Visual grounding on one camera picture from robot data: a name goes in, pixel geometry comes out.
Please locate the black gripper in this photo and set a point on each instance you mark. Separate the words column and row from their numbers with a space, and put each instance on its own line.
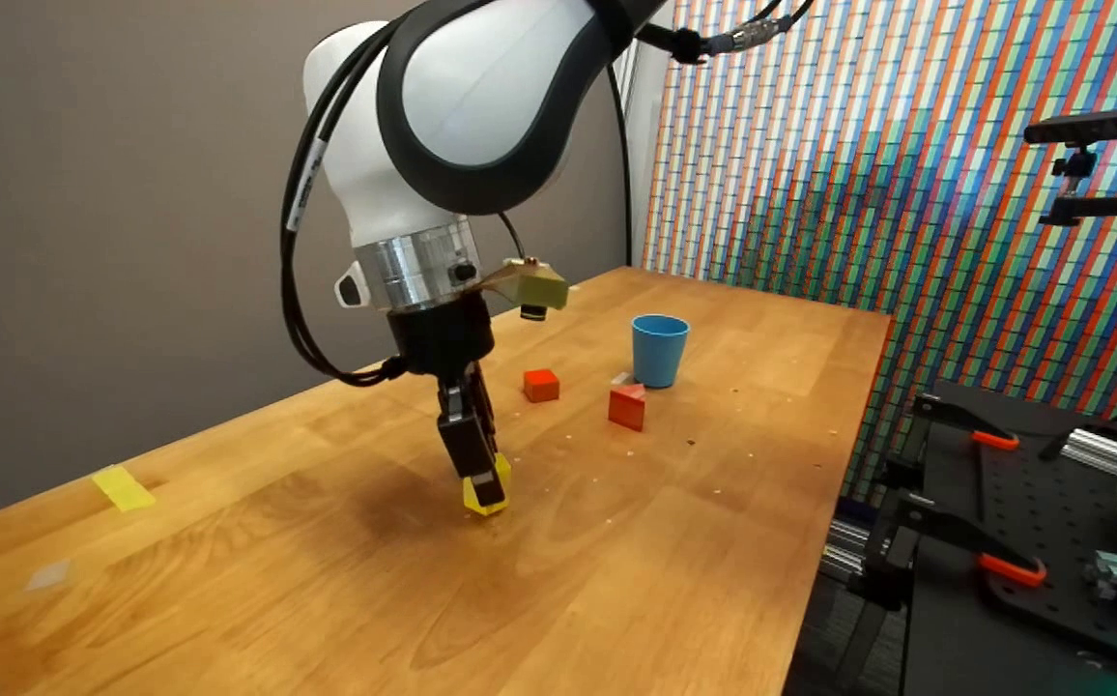
column 443, row 339

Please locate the yellow pentagon block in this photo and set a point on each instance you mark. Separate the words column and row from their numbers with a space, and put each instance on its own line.
column 489, row 497

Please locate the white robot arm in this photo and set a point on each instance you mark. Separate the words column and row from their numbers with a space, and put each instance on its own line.
column 454, row 116

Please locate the orange cube block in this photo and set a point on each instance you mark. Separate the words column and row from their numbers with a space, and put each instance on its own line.
column 541, row 384

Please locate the orange triangular block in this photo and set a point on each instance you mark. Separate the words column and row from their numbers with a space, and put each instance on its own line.
column 627, row 408

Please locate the light blue cup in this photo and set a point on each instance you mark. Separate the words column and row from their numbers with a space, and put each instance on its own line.
column 658, row 352

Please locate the yellow tape strip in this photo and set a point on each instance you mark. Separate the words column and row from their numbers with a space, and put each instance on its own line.
column 121, row 490

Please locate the grey tape patch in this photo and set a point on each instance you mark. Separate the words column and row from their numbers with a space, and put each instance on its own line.
column 48, row 576

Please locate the silver aluminium extrusion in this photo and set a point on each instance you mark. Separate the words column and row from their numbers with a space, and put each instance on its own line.
column 1104, row 449

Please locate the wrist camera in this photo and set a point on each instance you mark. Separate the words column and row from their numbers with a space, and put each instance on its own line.
column 528, row 284

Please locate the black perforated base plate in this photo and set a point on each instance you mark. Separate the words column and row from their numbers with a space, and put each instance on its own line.
column 1033, row 516

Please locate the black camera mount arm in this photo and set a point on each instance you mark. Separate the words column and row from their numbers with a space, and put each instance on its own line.
column 1104, row 207

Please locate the black exterior camera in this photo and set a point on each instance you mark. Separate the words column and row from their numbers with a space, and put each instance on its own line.
column 1087, row 125

